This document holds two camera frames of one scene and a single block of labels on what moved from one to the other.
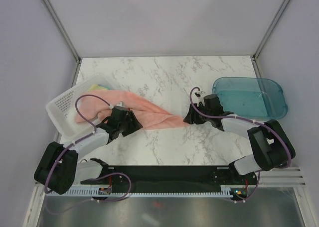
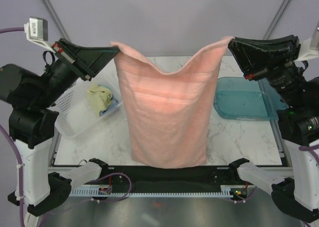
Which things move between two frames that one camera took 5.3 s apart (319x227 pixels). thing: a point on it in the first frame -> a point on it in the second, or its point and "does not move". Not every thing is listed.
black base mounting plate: x=171 y=176 does not move
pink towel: x=94 y=105 -> x=169 y=114
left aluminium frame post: x=63 y=32 does not move
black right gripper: x=191 y=117 -> x=255 y=56
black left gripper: x=134 y=125 -> x=92 y=60
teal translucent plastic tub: x=258 y=98 does not move
